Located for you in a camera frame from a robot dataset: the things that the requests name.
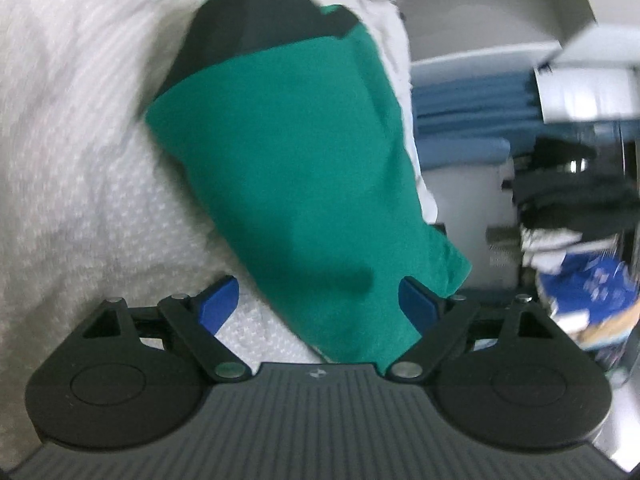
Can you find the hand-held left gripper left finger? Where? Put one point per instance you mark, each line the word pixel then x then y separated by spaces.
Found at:
pixel 220 300

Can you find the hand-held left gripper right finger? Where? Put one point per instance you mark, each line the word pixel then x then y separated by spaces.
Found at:
pixel 417 305

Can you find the green sweatshirt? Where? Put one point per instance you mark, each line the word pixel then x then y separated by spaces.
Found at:
pixel 300 185

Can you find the grey checked hanging garment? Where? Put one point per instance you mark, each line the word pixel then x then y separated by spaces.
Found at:
pixel 502 247

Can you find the white patterned hanging garment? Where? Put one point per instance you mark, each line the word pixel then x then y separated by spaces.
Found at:
pixel 545 250

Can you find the blue and white jacket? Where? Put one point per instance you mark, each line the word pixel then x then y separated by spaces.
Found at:
pixel 580 285

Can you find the tan hanging coat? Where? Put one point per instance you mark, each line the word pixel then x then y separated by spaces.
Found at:
pixel 610 337

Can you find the blue curtain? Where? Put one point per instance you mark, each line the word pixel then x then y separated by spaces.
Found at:
pixel 475 105

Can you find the grey textured bed sheet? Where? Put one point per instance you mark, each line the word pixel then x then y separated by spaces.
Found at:
pixel 75 135

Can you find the grey wardrobe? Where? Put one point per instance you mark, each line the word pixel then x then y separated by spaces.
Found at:
pixel 475 5

